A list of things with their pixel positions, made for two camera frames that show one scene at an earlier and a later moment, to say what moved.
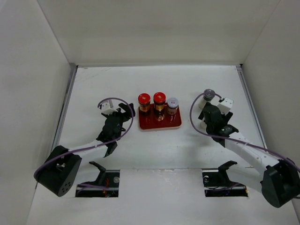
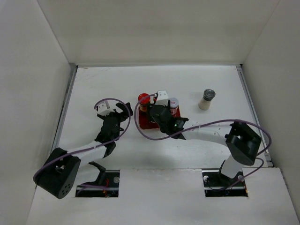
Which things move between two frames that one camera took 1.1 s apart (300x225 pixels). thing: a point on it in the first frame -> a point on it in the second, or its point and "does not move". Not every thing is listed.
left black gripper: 126,115 does not move
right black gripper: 227,118 -> 168,108
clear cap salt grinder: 209,94 does not move
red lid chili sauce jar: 144,102 does not move
